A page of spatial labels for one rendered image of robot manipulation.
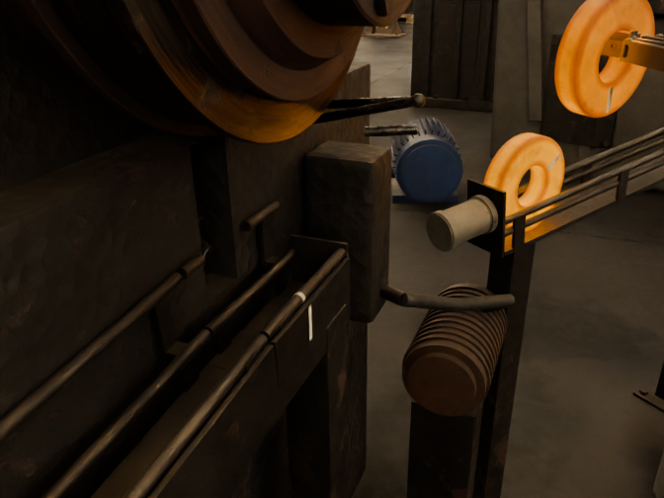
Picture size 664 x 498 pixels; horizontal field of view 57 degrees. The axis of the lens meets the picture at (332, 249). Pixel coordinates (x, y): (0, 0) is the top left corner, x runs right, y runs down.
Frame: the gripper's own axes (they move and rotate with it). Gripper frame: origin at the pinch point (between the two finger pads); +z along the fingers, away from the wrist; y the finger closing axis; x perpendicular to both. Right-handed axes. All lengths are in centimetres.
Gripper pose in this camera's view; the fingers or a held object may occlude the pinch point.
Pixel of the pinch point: (610, 41)
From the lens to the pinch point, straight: 89.0
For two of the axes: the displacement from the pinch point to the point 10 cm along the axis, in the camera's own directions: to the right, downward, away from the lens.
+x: 0.1, -8.8, -4.7
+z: -5.4, -4.0, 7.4
